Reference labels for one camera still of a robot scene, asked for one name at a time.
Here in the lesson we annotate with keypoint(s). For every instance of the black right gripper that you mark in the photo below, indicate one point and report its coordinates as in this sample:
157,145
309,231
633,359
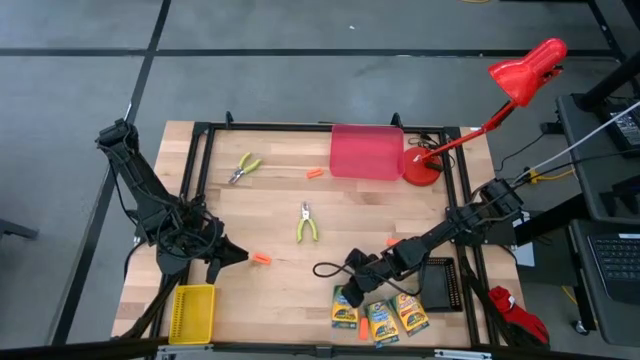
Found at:
369,275

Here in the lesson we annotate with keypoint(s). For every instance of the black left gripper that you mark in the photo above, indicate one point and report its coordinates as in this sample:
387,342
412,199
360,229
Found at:
209,249

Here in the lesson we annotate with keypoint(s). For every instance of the yellow green crayon box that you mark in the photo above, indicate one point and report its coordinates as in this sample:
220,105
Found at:
410,314
381,324
345,315

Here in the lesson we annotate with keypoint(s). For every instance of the black plastic basket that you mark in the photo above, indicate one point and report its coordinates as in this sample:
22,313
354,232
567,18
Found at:
440,287

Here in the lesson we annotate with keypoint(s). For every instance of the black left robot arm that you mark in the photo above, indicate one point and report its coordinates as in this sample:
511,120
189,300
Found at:
135,170

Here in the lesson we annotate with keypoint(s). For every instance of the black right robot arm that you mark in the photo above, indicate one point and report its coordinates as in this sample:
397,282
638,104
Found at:
440,232

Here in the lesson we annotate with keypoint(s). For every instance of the yellow plastic basket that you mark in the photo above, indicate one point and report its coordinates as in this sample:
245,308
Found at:
192,315

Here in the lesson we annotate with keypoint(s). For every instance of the pink translucent plastic bin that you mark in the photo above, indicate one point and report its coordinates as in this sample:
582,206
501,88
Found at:
367,152

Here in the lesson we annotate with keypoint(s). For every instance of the red glove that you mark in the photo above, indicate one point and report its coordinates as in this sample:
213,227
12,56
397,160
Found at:
520,317

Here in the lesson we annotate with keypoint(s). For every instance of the white paper sheet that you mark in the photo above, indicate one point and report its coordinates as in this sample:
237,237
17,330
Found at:
525,255

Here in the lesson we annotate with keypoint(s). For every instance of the black metal beam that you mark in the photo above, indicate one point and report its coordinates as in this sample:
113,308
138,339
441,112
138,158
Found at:
550,222

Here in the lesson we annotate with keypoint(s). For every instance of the black furniture leg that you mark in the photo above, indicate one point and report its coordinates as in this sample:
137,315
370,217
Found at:
15,230

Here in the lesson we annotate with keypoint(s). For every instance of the dark grey side desk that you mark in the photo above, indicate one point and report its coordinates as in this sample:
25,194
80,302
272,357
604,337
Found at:
580,165
585,300

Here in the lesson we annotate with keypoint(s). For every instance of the caster wheel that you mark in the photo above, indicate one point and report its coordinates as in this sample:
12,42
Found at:
581,327

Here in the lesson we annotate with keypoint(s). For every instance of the black laptop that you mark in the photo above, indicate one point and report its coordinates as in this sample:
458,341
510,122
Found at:
617,260

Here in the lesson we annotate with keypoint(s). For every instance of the red desk lamp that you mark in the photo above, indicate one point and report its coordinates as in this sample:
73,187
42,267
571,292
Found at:
525,75

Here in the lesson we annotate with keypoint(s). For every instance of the black power brick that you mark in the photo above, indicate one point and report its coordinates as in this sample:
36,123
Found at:
625,130

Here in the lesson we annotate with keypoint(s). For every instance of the black diagonal pole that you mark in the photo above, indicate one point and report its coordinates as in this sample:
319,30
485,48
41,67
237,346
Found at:
610,80

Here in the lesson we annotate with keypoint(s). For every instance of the black metal table frame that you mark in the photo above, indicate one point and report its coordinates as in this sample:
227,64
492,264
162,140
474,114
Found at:
270,128

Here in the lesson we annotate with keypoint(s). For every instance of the silver aluminium bracket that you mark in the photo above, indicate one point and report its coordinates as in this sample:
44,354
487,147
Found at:
462,354

